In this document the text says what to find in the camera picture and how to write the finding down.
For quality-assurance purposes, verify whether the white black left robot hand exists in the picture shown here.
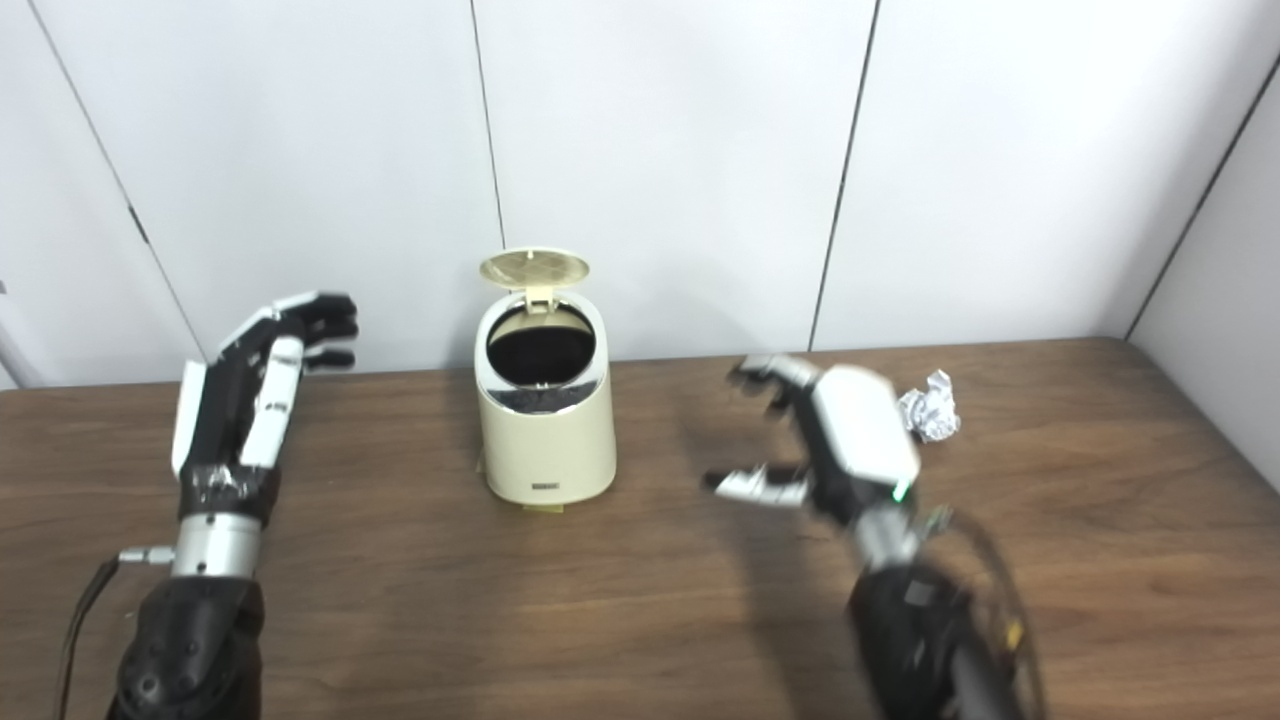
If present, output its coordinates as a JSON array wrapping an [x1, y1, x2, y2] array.
[[170, 291, 359, 525]]

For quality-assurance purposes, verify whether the cream-colored bin body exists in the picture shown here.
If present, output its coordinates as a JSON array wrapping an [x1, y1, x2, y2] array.
[[474, 295, 617, 506]]

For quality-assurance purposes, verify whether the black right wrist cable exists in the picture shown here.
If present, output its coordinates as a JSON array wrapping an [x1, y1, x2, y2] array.
[[920, 505, 1048, 720]]

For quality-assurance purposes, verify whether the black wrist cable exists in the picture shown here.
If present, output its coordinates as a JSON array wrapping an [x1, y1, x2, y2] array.
[[920, 505, 1048, 720], [55, 558, 123, 720]]

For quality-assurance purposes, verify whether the white paper ball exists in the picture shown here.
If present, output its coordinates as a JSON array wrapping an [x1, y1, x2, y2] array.
[[897, 370, 962, 443]]

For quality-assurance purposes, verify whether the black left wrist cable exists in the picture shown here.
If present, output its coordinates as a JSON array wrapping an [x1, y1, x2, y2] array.
[[55, 558, 123, 720]]

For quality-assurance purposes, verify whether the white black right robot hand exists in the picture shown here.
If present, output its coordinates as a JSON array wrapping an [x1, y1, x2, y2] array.
[[703, 355, 923, 526]]

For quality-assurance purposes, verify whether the cream round bin lid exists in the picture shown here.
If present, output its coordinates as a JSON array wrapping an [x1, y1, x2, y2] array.
[[479, 247, 591, 313]]

